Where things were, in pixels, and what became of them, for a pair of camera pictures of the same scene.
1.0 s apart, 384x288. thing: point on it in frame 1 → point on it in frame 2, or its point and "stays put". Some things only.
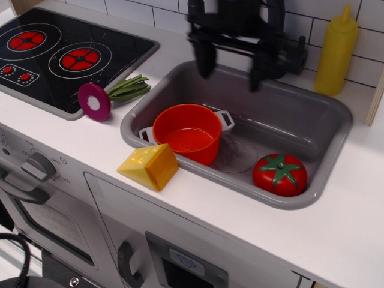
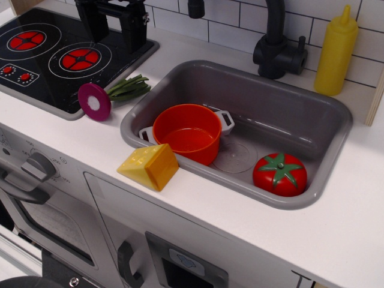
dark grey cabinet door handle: (125, 252) stays put
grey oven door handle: (17, 181) stays put
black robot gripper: (248, 23) → (134, 11)
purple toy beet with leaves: (96, 102) stays put
